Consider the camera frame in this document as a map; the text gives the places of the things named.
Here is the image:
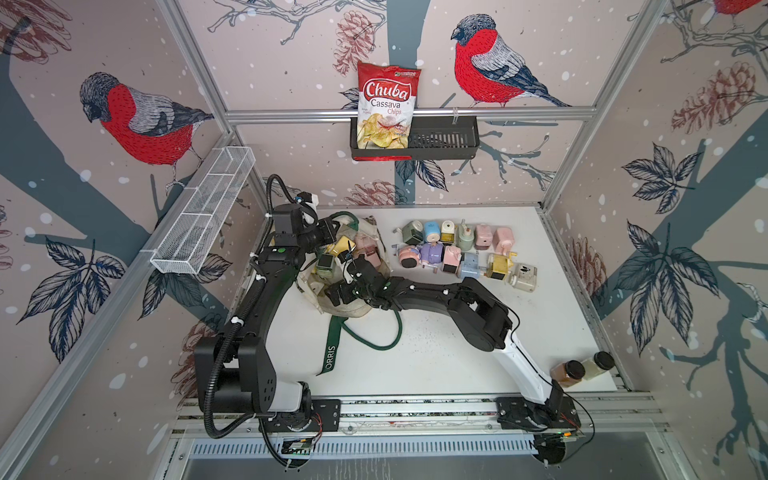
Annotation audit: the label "bright yellow sharpener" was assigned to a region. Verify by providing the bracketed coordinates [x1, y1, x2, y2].
[328, 235, 356, 257]

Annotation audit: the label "pink face sharpener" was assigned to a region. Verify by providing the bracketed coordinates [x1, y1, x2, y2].
[397, 245, 421, 269]

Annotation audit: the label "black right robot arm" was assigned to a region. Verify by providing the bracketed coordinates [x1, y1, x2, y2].
[324, 258, 581, 433]

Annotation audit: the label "purple sharpener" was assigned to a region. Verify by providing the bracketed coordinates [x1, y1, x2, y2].
[419, 242, 444, 272]

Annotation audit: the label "pink square sharpener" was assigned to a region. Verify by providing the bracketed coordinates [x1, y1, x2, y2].
[492, 227, 515, 256]

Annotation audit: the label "brown spice jar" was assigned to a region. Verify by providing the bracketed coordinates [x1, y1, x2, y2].
[550, 360, 586, 389]

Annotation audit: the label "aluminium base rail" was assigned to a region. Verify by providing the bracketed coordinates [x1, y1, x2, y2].
[164, 391, 671, 466]

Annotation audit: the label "yellow black square sharpener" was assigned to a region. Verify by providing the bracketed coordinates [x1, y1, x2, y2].
[485, 252, 517, 281]

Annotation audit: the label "white wire mesh basket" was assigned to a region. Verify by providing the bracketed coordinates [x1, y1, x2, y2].
[150, 146, 255, 275]

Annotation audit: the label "pale pink sharpener in bag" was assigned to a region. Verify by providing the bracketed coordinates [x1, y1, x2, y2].
[354, 232, 378, 254]

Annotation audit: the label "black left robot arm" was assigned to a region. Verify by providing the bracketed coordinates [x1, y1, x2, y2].
[194, 174, 339, 439]

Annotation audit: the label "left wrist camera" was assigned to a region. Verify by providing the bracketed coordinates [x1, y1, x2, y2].
[296, 191, 319, 209]

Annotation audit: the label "black wall basket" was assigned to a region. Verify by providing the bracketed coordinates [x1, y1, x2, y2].
[349, 116, 480, 161]

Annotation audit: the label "canvas tote bag green handles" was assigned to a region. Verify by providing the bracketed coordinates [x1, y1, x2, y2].
[296, 211, 403, 374]

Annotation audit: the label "red cassava chips bag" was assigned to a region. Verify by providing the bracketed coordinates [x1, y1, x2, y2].
[351, 62, 421, 161]

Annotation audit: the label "grey blue sharpener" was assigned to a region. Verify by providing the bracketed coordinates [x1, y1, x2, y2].
[457, 252, 483, 279]

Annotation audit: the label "pale green sharpener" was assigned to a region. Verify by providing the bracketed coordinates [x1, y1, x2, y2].
[455, 221, 475, 252]

